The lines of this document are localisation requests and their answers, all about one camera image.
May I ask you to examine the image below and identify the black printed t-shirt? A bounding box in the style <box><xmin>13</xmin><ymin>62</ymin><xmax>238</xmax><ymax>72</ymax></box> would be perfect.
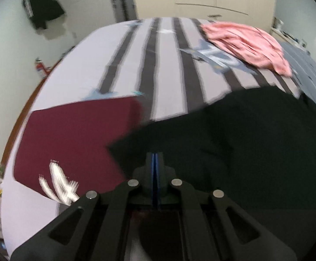
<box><xmin>109</xmin><ymin>86</ymin><xmax>316</xmax><ymax>209</ymax></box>

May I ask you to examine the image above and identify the maroon folded sweatshirt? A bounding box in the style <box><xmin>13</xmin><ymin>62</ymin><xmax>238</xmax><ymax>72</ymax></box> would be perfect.
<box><xmin>13</xmin><ymin>97</ymin><xmax>142</xmax><ymax>205</ymax></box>

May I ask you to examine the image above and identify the striped grey bed sheet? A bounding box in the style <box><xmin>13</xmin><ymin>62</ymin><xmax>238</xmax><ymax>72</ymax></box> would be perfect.
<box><xmin>2</xmin><ymin>17</ymin><xmax>316</xmax><ymax>253</ymax></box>

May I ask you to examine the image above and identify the red fire extinguisher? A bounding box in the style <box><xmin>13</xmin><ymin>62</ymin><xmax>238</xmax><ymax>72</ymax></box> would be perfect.
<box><xmin>35</xmin><ymin>58</ymin><xmax>50</xmax><ymax>79</ymax></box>

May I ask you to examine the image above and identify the pink crumpled garment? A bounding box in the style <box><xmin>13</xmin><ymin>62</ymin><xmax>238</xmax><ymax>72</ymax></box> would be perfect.
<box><xmin>200</xmin><ymin>21</ymin><xmax>292</xmax><ymax>77</ymax></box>

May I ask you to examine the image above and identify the dark suitcase by door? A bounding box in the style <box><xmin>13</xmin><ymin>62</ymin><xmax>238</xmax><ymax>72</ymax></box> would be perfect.
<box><xmin>111</xmin><ymin>0</ymin><xmax>137</xmax><ymax>23</ymax></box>

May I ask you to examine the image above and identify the black jacket hanging on wall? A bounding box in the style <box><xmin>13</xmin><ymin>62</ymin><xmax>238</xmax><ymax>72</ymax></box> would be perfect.
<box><xmin>22</xmin><ymin>0</ymin><xmax>65</xmax><ymax>30</ymax></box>

